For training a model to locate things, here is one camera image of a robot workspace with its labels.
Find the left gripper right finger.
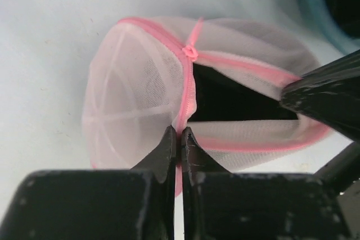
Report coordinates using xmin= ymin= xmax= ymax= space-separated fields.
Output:
xmin=182 ymin=128 xmax=352 ymax=239

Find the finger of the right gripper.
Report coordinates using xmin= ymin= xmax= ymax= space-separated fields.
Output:
xmin=280 ymin=51 xmax=359 ymax=142
xmin=315 ymin=142 xmax=359 ymax=192

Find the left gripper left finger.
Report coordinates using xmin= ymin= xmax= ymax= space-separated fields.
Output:
xmin=10 ymin=127 xmax=176 ymax=239

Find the black bra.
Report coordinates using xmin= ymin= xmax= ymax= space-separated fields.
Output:
xmin=189 ymin=64 xmax=298 ymax=122

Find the white mesh laundry bag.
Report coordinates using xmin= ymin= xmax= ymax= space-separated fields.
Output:
xmin=81 ymin=16 xmax=330 ymax=197

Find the blue translucent plastic basin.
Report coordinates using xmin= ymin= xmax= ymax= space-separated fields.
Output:
xmin=297 ymin=0 xmax=359 ymax=55

